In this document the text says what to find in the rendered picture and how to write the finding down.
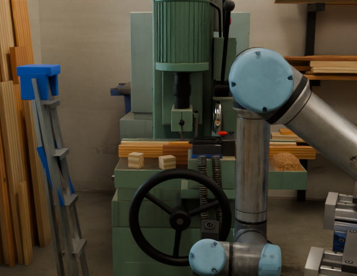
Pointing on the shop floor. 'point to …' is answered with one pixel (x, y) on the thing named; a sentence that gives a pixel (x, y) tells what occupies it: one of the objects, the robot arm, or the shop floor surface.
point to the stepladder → (54, 162)
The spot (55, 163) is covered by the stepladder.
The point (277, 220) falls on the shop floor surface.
